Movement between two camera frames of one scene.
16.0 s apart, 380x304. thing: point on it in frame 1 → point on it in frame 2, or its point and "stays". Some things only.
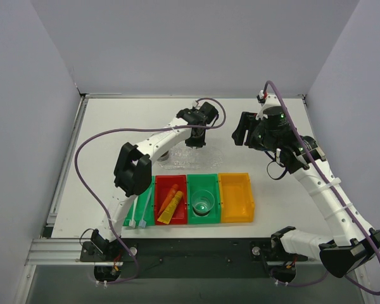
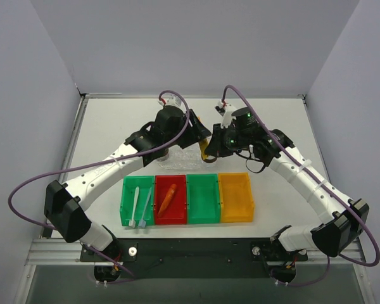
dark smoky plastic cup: (164, 156) stays
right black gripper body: (249, 130) → (216, 140)
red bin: (163, 185) stays
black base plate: (194, 258) stays
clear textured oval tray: (187, 158) stays
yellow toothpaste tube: (168, 213) → (202, 145)
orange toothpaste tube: (170, 196) stays
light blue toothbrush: (143, 222) stays
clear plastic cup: (202, 201) → (209, 159)
